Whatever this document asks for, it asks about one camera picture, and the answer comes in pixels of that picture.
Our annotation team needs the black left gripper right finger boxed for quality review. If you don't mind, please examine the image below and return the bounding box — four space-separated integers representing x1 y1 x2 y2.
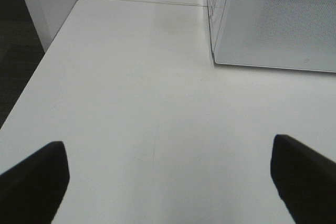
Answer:
270 134 335 223

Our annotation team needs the white microwave door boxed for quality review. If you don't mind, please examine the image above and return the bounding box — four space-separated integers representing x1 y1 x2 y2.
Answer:
213 0 335 72

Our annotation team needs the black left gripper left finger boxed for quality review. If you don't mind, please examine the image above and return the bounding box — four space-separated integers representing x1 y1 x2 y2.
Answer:
1 141 69 223

